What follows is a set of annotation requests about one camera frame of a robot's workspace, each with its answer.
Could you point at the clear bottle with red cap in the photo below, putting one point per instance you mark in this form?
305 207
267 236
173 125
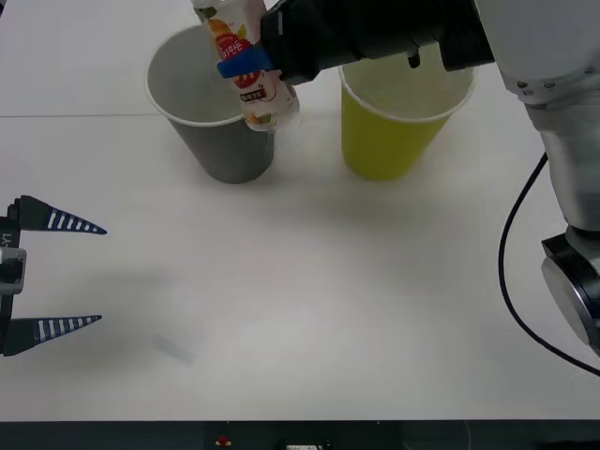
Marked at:
255 100

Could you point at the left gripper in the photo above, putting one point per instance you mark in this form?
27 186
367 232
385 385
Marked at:
9 232

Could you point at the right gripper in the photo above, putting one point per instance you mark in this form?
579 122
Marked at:
319 33

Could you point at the red round button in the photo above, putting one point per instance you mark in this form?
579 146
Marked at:
222 441

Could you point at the grey plastic waste bin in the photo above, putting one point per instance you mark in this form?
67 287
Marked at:
197 94

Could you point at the yellow-green plastic waste bin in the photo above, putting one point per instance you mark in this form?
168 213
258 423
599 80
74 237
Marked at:
384 145

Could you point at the left arm wrist camera box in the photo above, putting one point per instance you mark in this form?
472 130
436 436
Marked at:
11 269

